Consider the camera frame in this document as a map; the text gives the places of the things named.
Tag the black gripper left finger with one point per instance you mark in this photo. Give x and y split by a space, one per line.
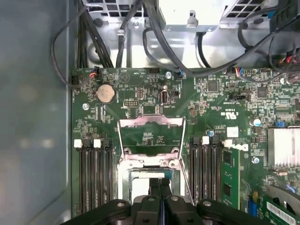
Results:
145 211

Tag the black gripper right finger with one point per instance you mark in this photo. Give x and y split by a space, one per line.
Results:
178 211

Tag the metal CPU socket cover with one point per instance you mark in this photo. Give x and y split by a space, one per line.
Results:
152 120

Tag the RAM slot with white latches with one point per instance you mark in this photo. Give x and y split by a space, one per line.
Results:
205 168
227 143
97 168
79 168

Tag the green RAM stick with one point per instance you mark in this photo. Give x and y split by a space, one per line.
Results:
230 178

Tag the blue board connector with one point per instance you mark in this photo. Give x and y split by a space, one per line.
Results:
252 207

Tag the round aluminium capacitor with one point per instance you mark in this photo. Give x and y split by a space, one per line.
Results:
257 122
211 133

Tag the silver board screw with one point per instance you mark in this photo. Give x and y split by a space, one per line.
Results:
85 106
168 75
256 160

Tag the white label sticker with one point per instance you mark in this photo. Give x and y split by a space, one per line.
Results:
232 131

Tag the green motherboard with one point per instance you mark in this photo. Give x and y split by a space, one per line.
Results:
206 112

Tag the green expansion card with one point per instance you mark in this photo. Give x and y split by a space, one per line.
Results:
281 211

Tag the silver internal USB port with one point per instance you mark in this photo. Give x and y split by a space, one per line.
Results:
164 96

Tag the silver finned heatsink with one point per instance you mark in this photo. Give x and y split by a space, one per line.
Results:
283 147

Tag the round silver coin battery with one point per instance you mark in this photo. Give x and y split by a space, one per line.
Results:
106 93

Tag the open metal PC case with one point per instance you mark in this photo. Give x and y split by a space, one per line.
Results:
35 93

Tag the CPU socket with metal frame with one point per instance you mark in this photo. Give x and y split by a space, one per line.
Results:
123 178

